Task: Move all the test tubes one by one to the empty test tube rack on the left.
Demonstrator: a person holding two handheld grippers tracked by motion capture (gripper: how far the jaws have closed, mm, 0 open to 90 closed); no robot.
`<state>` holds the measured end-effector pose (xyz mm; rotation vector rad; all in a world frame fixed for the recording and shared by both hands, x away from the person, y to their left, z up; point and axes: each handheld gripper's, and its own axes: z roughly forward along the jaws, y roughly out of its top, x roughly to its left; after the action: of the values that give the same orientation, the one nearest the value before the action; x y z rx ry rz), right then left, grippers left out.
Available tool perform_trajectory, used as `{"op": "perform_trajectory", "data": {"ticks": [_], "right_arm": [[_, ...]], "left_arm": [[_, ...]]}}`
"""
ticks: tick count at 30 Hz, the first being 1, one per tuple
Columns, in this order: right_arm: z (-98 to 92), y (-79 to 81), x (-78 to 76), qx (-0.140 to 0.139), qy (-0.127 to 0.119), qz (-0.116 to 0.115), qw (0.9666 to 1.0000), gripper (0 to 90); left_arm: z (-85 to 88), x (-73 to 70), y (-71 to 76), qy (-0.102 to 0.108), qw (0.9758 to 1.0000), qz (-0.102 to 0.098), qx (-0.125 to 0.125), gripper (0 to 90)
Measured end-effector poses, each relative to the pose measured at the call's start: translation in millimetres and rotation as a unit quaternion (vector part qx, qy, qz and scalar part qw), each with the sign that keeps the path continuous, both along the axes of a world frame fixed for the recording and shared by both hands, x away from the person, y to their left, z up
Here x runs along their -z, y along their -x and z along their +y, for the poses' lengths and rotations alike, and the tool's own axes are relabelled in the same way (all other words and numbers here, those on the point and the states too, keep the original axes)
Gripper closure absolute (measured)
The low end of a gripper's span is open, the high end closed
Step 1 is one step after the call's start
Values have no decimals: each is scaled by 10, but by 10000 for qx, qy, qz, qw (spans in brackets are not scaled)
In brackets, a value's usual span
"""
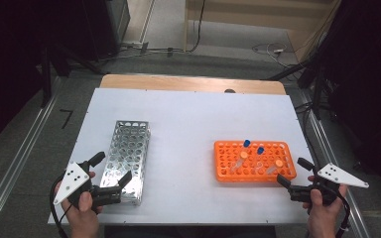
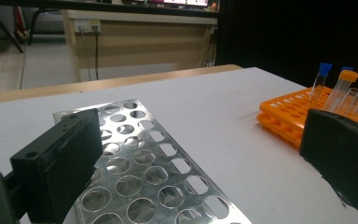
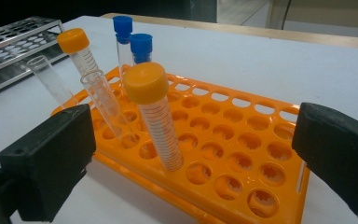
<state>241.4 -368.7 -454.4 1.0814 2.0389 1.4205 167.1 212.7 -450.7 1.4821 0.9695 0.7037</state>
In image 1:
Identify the dark cabinet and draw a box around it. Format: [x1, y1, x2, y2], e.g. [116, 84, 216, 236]
[78, 0, 131, 62]

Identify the person's right hand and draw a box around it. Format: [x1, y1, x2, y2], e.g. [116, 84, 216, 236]
[302, 183, 349, 230]

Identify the black hanging cable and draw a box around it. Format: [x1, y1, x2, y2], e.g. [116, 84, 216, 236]
[187, 0, 206, 54]

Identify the white floor cable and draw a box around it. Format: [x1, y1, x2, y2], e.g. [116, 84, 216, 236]
[251, 42, 299, 68]

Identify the black floor cable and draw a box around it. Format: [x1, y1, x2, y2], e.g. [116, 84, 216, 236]
[294, 102, 323, 173]

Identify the orange plastic tube rack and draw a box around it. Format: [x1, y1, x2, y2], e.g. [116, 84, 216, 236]
[213, 140, 298, 183]

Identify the silver metal tube rack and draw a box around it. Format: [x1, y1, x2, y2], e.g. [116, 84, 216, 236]
[98, 119, 152, 206]

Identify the black metal stand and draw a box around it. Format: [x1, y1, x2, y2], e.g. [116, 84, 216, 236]
[39, 43, 107, 108]
[267, 56, 331, 120]

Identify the person's left hand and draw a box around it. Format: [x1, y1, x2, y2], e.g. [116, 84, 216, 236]
[61, 190, 104, 230]

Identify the right hand-held gripper black cable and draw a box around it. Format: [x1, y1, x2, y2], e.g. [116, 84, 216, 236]
[335, 192, 351, 238]

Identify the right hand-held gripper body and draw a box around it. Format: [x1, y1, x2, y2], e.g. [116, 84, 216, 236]
[288, 163, 370, 206]

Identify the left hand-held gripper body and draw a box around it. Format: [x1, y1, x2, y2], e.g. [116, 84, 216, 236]
[53, 160, 124, 213]

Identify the light wooden furniture frame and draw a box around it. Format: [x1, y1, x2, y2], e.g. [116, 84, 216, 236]
[183, 0, 341, 63]

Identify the white board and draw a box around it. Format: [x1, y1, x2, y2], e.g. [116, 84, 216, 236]
[48, 87, 335, 226]

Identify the aluminium floor rail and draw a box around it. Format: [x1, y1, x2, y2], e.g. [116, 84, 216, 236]
[297, 88, 371, 238]
[0, 77, 63, 232]

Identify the black curtain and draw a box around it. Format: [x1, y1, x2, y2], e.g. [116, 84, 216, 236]
[0, 0, 90, 155]
[323, 0, 381, 199]

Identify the left hand-held gripper black cable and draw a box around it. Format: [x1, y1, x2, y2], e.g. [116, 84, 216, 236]
[49, 175, 69, 238]

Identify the wooden table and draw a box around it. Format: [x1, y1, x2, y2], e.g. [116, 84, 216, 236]
[98, 73, 287, 96]

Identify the hand-held gripper black cable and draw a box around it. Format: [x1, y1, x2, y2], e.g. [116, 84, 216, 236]
[49, 175, 69, 238]
[335, 192, 351, 238]

